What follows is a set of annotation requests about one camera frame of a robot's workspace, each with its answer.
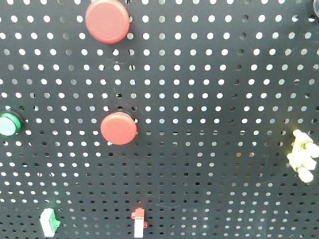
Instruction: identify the black knob at top edge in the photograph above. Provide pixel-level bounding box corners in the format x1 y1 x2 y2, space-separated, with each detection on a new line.
313 0 319 17

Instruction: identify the red mushroom push button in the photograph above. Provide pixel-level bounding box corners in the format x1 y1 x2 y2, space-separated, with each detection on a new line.
100 112 138 145

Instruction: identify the black perforated pegboard panel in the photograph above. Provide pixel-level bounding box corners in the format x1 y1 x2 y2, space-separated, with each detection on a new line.
0 0 319 239

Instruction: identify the large upper red push button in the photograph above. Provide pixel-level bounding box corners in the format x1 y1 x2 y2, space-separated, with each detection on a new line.
85 0 130 44

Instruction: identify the green round push button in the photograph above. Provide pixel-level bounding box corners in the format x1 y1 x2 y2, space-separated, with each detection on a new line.
0 111 22 137

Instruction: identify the white and red rocker switch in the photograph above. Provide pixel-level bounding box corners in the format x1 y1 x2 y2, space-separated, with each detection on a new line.
131 208 148 239

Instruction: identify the white and green rocker switch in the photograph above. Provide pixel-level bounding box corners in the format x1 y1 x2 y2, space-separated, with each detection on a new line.
40 208 61 238

